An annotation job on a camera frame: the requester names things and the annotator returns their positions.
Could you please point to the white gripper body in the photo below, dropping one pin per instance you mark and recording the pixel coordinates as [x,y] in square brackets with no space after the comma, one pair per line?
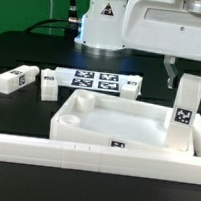
[166,27]

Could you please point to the white right fence bar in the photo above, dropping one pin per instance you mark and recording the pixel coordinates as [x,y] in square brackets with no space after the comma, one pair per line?
[197,135]

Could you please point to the white desk tabletop tray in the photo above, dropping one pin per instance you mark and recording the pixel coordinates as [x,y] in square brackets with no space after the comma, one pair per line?
[95,118]

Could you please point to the white front fence bar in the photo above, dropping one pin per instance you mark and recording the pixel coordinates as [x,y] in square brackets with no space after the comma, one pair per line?
[100,159]

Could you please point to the white fence bar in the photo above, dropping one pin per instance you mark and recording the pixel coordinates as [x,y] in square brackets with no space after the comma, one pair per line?
[197,135]
[100,159]

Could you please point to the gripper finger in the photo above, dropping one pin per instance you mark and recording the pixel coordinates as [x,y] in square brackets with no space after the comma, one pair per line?
[170,66]

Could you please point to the white marker base plate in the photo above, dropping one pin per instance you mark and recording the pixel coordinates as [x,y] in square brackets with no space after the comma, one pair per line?
[79,78]

